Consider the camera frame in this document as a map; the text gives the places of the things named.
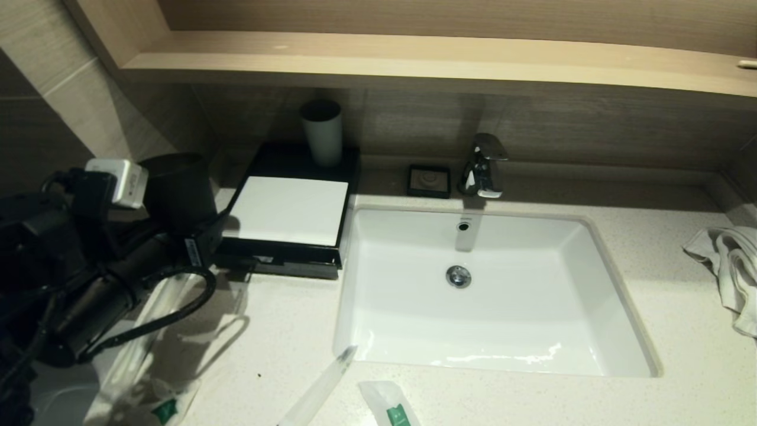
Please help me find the white card sheet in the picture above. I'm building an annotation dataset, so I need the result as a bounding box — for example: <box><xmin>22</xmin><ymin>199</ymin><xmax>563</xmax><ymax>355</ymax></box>
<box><xmin>224</xmin><ymin>176</ymin><xmax>350</xmax><ymax>247</ymax></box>

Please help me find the long clear wrapped toothbrush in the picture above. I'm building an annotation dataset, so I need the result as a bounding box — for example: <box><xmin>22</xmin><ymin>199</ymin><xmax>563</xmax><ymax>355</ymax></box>
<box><xmin>103</xmin><ymin>275</ymin><xmax>196</xmax><ymax>409</ymax></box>

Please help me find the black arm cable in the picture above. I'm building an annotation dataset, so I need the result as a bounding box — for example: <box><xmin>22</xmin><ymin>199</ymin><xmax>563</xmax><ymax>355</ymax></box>
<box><xmin>77</xmin><ymin>266</ymin><xmax>216</xmax><ymax>362</ymax></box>

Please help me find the white crumpled towel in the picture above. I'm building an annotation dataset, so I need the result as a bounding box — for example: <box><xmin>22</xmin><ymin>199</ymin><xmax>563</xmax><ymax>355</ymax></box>
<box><xmin>681</xmin><ymin>226</ymin><xmax>757</xmax><ymax>339</ymax></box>

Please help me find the white ceramic sink basin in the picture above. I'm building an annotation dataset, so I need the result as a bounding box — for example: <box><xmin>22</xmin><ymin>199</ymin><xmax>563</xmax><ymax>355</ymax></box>
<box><xmin>333</xmin><ymin>204</ymin><xmax>662</xmax><ymax>378</ymax></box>

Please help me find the light wooden shelf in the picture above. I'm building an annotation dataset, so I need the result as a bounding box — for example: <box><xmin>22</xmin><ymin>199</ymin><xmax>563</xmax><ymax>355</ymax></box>
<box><xmin>118</xmin><ymin>31</ymin><xmax>757</xmax><ymax>100</ymax></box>

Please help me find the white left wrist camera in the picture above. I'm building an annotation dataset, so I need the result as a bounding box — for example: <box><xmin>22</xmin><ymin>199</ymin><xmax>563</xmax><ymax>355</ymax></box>
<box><xmin>85</xmin><ymin>158</ymin><xmax>148</xmax><ymax>209</ymax></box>

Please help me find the white packet with green label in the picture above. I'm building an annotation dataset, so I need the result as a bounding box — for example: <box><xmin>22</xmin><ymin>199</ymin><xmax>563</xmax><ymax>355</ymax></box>
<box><xmin>358</xmin><ymin>380</ymin><xmax>422</xmax><ymax>426</ymax></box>

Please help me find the chrome faucet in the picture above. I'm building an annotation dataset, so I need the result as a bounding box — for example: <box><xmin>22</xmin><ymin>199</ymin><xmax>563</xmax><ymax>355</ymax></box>
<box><xmin>458</xmin><ymin>134</ymin><xmax>509</xmax><ymax>199</ymax></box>

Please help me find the black amenity box with drawer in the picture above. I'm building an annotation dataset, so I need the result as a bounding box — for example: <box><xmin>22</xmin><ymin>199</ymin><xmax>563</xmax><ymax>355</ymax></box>
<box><xmin>213</xmin><ymin>144</ymin><xmax>361</xmax><ymax>280</ymax></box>

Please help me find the black tapered cup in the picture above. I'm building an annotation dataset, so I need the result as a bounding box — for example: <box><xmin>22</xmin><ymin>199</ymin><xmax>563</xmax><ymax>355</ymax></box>
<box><xmin>139</xmin><ymin>153</ymin><xmax>218</xmax><ymax>234</ymax></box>

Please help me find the grey cup with dark rim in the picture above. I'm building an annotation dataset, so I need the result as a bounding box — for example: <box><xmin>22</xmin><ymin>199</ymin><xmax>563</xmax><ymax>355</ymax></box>
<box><xmin>300</xmin><ymin>101</ymin><xmax>344</xmax><ymax>168</ymax></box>

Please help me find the black square soap dish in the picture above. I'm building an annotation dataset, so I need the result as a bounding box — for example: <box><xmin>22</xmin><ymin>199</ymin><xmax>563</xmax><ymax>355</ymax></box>
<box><xmin>406</xmin><ymin>165</ymin><xmax>452</xmax><ymax>199</ymax></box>

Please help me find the white sachet with green print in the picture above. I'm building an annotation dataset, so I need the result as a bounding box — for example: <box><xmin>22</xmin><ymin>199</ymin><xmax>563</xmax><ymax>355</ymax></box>
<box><xmin>129</xmin><ymin>379</ymin><xmax>202</xmax><ymax>426</ymax></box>

